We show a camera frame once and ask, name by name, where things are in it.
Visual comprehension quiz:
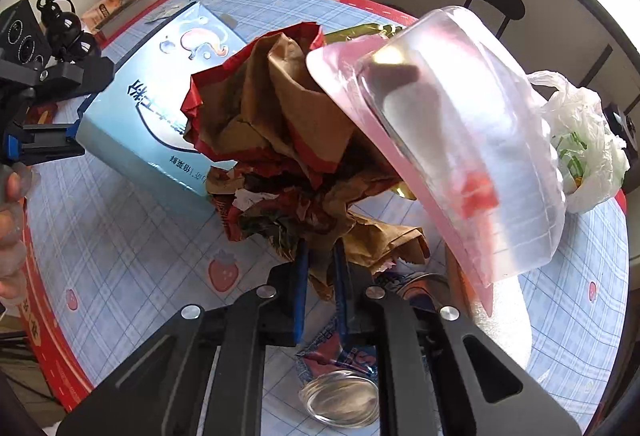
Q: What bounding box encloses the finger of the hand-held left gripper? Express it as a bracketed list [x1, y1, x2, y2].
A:
[7, 123, 86, 165]
[37, 57, 116, 95]

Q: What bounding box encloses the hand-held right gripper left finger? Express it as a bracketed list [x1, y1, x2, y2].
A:
[57, 243, 308, 436]

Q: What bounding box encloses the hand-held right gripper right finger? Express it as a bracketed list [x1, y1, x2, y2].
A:
[334, 243, 583, 436]

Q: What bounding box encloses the brown paper bag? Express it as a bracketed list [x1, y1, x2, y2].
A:
[181, 22, 431, 301]

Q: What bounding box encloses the clear plastic food container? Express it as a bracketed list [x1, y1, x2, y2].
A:
[305, 6, 568, 301]

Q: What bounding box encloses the white plastic bag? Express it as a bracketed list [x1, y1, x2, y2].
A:
[525, 70, 630, 214]

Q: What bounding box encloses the person's left hand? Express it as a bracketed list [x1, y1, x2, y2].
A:
[0, 163, 41, 304]

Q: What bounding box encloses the crushed blue red can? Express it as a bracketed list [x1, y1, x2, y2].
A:
[295, 272, 453, 428]

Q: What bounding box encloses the pale snack packet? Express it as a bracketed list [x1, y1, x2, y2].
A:
[82, 0, 188, 36]

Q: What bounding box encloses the light blue carton box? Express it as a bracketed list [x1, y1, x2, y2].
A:
[79, 2, 251, 224]

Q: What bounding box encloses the small clear plastic wrapper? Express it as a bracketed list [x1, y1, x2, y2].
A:
[145, 3, 196, 24]

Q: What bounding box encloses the black round-back chair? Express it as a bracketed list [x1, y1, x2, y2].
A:
[462, 0, 526, 39]

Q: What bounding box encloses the black folding rack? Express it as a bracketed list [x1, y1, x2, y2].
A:
[580, 44, 613, 86]

